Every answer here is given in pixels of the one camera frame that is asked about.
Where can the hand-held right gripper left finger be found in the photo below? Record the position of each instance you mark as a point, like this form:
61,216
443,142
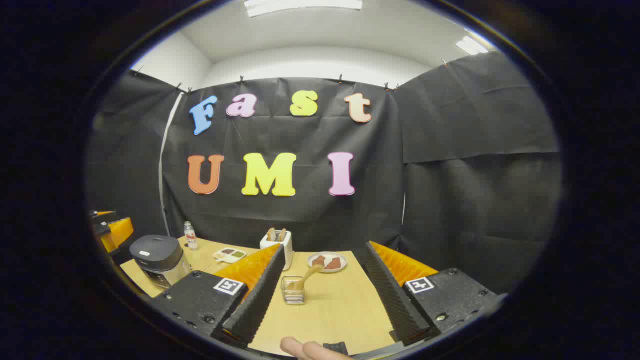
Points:
260,295

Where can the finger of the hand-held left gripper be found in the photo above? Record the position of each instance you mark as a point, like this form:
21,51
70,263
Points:
117,232
105,219

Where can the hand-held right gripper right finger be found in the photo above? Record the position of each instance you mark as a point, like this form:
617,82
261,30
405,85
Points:
390,295

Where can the black and silver rice cooker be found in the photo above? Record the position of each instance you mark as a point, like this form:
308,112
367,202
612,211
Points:
157,255

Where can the wooden spoon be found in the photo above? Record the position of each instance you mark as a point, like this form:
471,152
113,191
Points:
310,274

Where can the white divided bean dish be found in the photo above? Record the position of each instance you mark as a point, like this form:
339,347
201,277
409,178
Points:
229,255

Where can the white toaster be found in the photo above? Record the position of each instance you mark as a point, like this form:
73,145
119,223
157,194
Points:
286,248

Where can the brown toast slice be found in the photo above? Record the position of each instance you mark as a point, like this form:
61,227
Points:
282,235
271,235

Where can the brown meat piece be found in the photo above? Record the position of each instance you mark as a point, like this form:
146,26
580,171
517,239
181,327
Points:
334,263
318,261

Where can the round white plate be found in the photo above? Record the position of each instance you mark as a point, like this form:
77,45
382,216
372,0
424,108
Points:
327,270

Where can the clear bottle with red label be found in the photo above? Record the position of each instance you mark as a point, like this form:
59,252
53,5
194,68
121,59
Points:
190,237

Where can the ceiling light panel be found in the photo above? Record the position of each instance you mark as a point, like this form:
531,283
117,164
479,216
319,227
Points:
471,46
300,6

